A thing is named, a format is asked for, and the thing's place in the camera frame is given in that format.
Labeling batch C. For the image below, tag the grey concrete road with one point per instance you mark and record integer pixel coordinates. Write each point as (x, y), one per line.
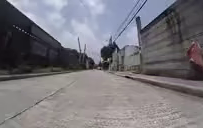
(99, 100)

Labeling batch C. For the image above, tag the grey concrete block wall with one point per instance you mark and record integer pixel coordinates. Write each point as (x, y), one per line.
(169, 43)

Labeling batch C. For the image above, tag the grey concrete pole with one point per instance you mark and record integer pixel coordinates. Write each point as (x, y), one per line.
(138, 40)

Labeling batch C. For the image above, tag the dark tree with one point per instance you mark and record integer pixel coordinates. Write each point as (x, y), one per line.
(106, 51)

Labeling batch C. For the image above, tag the strip of low plants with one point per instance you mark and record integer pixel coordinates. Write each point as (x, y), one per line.
(25, 69)

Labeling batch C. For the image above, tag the pale stone building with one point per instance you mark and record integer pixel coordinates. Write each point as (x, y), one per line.
(129, 56)

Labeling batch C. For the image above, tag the raised concrete pavement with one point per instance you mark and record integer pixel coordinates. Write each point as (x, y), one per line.
(175, 83)

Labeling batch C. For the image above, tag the red cloth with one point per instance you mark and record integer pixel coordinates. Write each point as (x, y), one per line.
(195, 56)

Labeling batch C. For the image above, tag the pale vehicle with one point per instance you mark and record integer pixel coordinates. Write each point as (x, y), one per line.
(99, 68)

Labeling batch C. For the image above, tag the low concrete kerb strip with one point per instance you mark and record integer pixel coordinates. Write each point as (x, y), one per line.
(22, 76)

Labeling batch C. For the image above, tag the leaning tall pole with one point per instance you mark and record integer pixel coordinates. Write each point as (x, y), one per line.
(79, 50)

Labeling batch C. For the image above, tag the long dark wall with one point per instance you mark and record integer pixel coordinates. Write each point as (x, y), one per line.
(25, 43)

